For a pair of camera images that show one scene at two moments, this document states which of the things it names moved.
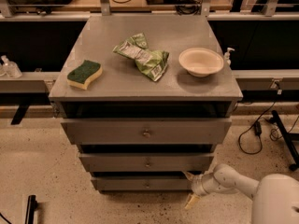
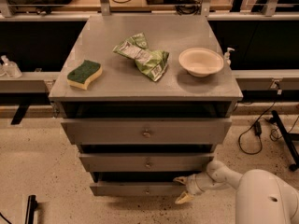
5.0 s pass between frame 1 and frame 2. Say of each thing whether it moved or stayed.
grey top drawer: stayed
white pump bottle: stayed
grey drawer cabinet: stayed
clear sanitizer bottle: stayed
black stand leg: stayed
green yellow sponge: stayed
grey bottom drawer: moved
